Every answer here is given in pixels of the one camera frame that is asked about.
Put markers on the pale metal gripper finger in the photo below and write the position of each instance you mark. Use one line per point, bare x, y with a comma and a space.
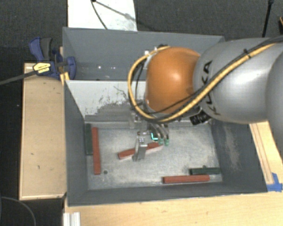
136, 153
144, 150

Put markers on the red-brown block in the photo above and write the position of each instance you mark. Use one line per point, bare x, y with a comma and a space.
96, 149
126, 154
186, 179

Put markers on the grey metal bin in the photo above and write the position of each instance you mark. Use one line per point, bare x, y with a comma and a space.
179, 156

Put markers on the dark green flat block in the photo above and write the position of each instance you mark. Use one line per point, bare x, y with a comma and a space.
205, 171
88, 139

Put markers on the pale wood flat board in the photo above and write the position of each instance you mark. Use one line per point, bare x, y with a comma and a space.
43, 138

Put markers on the black cylinder on white bracket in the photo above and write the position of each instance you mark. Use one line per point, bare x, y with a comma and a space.
199, 119

